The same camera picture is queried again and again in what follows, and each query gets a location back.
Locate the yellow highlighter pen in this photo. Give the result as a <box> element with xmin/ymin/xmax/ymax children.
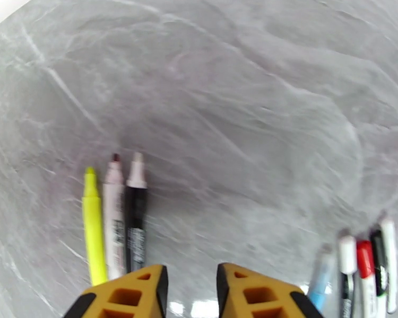
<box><xmin>82</xmin><ymin>166</ymin><xmax>108</xmax><ymax>286</ymax></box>

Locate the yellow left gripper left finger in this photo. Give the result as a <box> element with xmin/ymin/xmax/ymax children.
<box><xmin>63</xmin><ymin>264</ymin><xmax>169</xmax><ymax>318</ymax></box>

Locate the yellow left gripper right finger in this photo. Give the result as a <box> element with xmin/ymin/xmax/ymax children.
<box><xmin>217</xmin><ymin>263</ymin><xmax>324</xmax><ymax>318</ymax></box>

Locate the all-white marker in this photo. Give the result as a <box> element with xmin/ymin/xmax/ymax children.
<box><xmin>379</xmin><ymin>218</ymin><xmax>398</xmax><ymax>315</ymax></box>

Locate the white-barrel black marker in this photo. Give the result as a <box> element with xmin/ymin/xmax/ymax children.
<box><xmin>369</xmin><ymin>229</ymin><xmax>390</xmax><ymax>298</ymax></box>

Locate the slim black marker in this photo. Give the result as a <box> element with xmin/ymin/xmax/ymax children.
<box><xmin>124</xmin><ymin>152</ymin><xmax>149</xmax><ymax>274</ymax></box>

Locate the blue highlighter pen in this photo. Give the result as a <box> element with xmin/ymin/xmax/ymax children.
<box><xmin>306</xmin><ymin>243</ymin><xmax>336</xmax><ymax>312</ymax></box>

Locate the white-barrel red marker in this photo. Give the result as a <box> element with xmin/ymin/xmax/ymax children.
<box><xmin>102</xmin><ymin>153</ymin><xmax>127</xmax><ymax>281</ymax></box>
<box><xmin>355</xmin><ymin>240</ymin><xmax>379</xmax><ymax>318</ymax></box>

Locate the black-barrel white marker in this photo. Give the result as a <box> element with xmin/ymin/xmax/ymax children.
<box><xmin>338</xmin><ymin>229</ymin><xmax>358</xmax><ymax>318</ymax></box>

